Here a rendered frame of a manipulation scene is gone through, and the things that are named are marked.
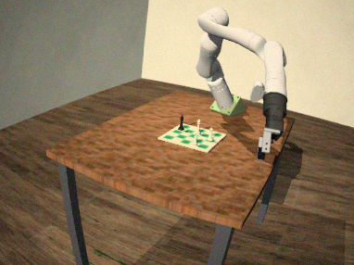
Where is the green and cream chessboard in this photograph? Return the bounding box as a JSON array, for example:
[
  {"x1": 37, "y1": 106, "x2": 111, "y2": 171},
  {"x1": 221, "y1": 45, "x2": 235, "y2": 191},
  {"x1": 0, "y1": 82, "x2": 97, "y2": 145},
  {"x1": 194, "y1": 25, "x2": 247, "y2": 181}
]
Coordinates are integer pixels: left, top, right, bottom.
[{"x1": 158, "y1": 124, "x2": 226, "y2": 153}]

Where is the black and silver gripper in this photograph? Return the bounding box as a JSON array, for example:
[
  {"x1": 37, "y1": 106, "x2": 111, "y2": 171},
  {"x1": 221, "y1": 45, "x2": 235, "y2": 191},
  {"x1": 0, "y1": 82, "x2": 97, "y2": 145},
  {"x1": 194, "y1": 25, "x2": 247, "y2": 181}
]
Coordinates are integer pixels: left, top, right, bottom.
[{"x1": 250, "y1": 79, "x2": 287, "y2": 160}]

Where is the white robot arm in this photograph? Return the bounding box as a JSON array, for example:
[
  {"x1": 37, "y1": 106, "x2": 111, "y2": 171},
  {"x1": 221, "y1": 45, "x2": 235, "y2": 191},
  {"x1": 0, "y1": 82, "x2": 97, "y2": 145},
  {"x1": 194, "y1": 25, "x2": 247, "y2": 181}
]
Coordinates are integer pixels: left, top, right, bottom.
[{"x1": 196, "y1": 7, "x2": 286, "y2": 109}]

